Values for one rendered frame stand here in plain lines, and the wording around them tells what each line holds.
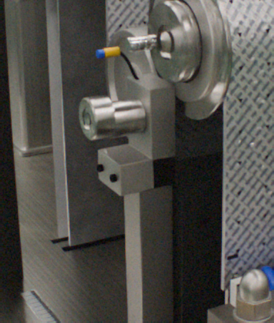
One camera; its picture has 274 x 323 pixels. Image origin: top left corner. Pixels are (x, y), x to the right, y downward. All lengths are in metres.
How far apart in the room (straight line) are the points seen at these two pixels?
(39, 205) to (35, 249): 0.15
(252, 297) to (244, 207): 0.10
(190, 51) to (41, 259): 0.49
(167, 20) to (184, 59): 0.04
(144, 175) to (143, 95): 0.08
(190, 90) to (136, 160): 0.09
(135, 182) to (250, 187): 0.11
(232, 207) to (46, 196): 0.60
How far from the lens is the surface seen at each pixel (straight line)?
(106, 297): 1.15
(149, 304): 0.97
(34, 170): 1.54
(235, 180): 0.86
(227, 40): 0.81
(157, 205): 0.93
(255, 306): 0.83
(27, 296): 1.16
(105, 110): 0.87
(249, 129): 0.86
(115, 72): 1.03
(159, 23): 0.87
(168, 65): 0.86
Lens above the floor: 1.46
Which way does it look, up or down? 20 degrees down
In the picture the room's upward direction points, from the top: 1 degrees counter-clockwise
